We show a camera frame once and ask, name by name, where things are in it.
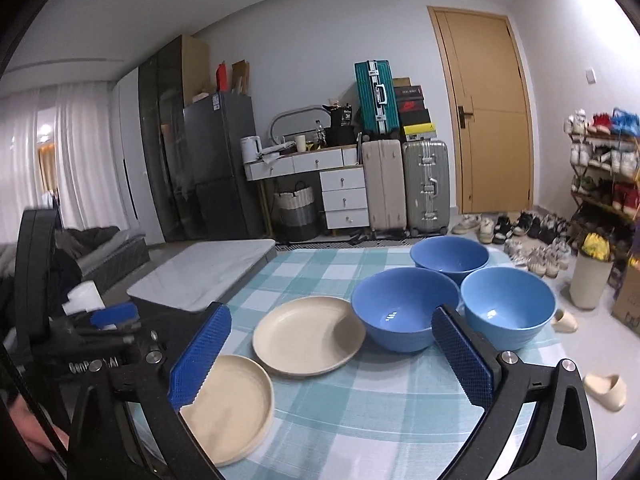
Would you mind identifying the cardboard box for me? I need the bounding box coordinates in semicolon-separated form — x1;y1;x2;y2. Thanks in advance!
611;265;640;336

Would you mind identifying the grey refrigerator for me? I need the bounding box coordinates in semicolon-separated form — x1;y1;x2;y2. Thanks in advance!
182;92;266;241

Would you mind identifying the teal checkered tablecloth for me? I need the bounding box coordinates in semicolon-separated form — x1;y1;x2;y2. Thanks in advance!
127;246;566;480

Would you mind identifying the beige suitcase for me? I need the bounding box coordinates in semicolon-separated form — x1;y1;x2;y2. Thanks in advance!
361;139;406;238

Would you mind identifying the teal suitcase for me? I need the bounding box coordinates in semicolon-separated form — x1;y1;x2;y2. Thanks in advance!
354;60;401;136

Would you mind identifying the wooden door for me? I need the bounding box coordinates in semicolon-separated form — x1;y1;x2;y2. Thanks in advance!
427;6;533;216

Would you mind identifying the black bag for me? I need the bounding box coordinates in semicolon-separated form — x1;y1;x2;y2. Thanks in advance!
324;102;358;146

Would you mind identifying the white dressing table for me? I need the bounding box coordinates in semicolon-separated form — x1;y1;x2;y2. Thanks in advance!
243;145;371;241

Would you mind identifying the yellow black shoe box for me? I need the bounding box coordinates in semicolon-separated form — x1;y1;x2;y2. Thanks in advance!
402;124;437;143

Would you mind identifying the beige trash bin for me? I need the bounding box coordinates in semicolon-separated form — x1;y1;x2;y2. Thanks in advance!
570;247;612;311

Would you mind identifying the person's left hand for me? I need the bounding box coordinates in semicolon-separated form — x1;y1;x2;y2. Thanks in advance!
9;395;68;462

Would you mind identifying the beige plate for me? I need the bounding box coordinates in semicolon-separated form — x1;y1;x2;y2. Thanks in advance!
179;355;275;466
252;296;367;380

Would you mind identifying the grey sofa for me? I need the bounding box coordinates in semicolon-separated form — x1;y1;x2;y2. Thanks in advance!
55;227;151;291

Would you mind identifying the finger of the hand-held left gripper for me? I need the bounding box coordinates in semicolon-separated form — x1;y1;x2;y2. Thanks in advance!
62;303;143;333
75;329;162;362

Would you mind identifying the white curtain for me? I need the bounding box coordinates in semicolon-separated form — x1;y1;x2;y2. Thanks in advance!
0;85;131;246

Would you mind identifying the wooden shoe rack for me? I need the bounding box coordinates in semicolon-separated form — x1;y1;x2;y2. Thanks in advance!
565;125;640;246

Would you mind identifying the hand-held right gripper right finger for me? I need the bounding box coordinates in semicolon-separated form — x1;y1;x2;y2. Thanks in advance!
431;304;597;480

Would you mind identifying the beige slipper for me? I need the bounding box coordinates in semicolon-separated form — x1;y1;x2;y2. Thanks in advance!
584;373;627;412
551;309;579;333

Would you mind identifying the group of assorted sneakers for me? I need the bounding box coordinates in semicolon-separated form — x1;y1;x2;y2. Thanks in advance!
451;210;576;278

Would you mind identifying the brown paper bag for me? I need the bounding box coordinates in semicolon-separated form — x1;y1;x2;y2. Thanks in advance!
231;60;251;96

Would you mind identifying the woven laundry basket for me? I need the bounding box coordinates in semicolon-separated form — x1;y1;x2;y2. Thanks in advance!
274;180;321;242

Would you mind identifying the oval mirror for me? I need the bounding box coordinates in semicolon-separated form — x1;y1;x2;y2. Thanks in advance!
270;104;333;147

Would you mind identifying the yellow bag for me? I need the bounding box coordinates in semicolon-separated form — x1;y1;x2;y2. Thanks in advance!
582;232;612;262

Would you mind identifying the blue bowl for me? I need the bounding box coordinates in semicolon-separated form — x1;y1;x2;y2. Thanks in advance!
351;267;461;353
410;236;490;286
460;266;557;352

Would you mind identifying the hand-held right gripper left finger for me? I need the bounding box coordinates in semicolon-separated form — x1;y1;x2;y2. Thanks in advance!
65;303;234;480

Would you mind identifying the silver suitcase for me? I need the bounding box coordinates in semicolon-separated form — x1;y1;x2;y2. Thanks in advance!
401;139;450;237

